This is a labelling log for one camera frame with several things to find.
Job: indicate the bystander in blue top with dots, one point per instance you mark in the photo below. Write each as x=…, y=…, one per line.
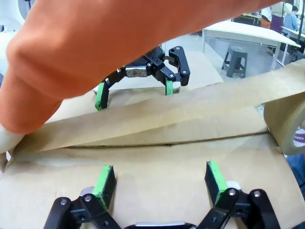
x=291, y=19

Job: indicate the long white work table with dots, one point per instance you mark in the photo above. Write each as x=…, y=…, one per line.
x=238, y=31

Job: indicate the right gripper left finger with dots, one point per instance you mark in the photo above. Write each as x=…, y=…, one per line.
x=104, y=188

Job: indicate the person's left hand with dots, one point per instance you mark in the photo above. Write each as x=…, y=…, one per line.
x=9, y=142

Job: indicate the grey plastic stool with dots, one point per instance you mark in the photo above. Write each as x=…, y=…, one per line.
x=234, y=51

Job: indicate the bystander in white and orange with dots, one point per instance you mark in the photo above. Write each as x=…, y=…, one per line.
x=266, y=17

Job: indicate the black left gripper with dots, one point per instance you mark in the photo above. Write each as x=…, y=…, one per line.
x=145, y=65

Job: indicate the person's left forearm orange sleeve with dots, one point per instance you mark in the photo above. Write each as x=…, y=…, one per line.
x=95, y=47

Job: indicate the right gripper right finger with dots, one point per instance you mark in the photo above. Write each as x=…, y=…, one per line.
x=216, y=183

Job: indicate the brown cardboard shipping box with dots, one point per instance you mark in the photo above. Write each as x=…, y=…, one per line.
x=166, y=167

